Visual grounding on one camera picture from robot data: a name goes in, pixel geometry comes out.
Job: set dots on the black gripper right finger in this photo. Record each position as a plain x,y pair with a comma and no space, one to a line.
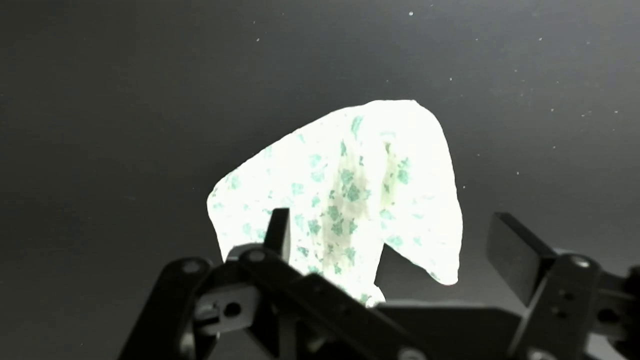
560,300

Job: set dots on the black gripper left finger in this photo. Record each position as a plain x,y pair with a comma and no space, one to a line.
281,313

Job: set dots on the white cloth with green print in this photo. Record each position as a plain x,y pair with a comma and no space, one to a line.
347,187

